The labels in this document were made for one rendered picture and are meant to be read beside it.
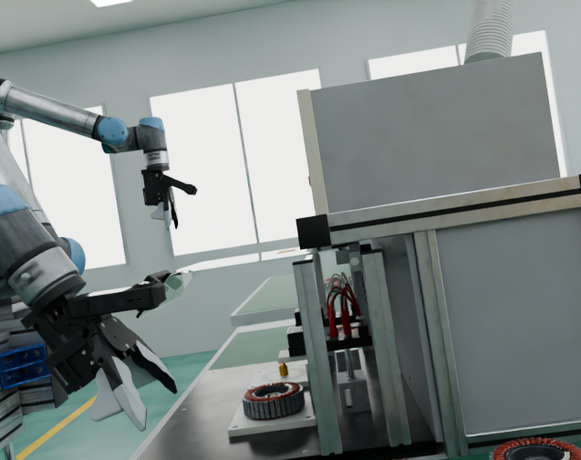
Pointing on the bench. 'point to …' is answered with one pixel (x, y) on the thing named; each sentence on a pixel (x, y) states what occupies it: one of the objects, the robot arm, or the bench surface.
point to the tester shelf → (447, 211)
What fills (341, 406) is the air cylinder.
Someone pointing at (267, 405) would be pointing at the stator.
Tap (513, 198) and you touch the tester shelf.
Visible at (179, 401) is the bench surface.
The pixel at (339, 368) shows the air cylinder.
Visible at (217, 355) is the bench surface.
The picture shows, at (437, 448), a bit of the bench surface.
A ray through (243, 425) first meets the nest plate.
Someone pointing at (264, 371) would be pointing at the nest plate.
